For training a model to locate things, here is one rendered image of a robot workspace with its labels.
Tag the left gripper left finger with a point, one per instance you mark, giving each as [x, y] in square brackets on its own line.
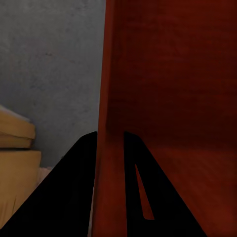
[61, 205]

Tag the storage box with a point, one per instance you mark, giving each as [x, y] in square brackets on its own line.
[169, 76]

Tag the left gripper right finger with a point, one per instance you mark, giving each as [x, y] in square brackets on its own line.
[172, 216]

